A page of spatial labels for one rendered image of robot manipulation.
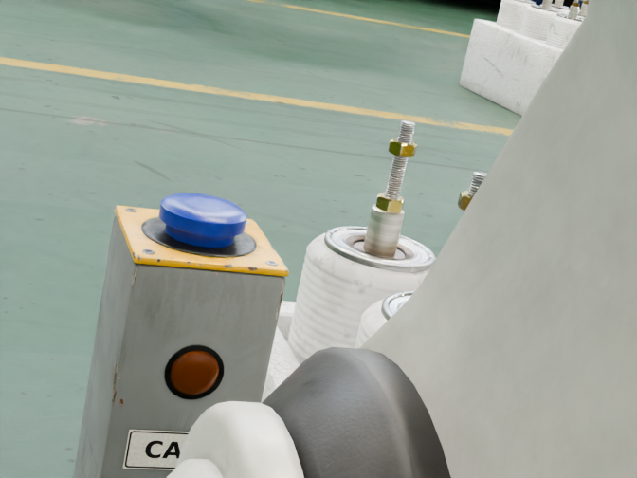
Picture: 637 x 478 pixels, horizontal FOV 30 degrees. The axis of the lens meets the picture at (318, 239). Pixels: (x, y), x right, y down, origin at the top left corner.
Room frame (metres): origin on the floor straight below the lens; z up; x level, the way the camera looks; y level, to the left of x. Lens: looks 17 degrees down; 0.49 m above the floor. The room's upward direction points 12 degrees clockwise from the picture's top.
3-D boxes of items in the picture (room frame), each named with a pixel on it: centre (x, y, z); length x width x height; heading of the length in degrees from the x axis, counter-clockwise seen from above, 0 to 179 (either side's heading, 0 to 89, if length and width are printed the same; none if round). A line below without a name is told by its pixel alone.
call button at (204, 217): (0.52, 0.05, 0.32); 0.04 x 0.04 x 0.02
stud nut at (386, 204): (0.76, -0.04, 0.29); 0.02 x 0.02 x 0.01; 22
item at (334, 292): (0.76, -0.04, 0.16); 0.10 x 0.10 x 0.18
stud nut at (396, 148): (0.76, -0.04, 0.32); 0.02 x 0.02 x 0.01; 22
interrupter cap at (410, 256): (0.76, -0.04, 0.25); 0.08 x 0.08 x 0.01
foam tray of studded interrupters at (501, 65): (3.09, -0.54, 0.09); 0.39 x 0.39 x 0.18; 26
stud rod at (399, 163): (0.76, -0.04, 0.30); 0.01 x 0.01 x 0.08
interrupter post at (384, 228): (0.76, -0.04, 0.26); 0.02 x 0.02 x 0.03
